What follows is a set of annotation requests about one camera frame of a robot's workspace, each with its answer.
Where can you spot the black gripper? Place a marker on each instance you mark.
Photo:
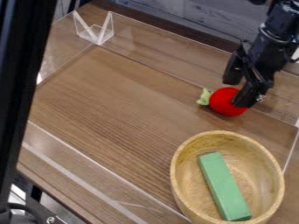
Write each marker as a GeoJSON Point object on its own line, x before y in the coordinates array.
{"type": "Point", "coordinates": [257, 61]}

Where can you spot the black metal table bracket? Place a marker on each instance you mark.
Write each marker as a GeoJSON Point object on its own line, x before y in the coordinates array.
{"type": "Point", "coordinates": [42, 213]}

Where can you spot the green rectangular block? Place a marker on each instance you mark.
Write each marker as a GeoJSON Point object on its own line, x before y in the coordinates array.
{"type": "Point", "coordinates": [225, 190]}

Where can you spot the black robot arm link foreground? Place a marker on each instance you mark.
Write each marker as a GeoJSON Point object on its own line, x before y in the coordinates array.
{"type": "Point", "coordinates": [26, 21]}

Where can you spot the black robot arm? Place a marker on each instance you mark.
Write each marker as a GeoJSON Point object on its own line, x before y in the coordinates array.
{"type": "Point", "coordinates": [282, 19]}

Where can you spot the oval wooden bowl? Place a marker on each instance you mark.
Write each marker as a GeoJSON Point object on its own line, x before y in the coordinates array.
{"type": "Point", "coordinates": [253, 166]}

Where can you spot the clear acrylic table enclosure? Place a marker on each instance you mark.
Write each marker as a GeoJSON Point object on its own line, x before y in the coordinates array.
{"type": "Point", "coordinates": [115, 108]}

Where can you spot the clear acrylic corner bracket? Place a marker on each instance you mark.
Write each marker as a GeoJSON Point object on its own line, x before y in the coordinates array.
{"type": "Point", "coordinates": [95, 34]}

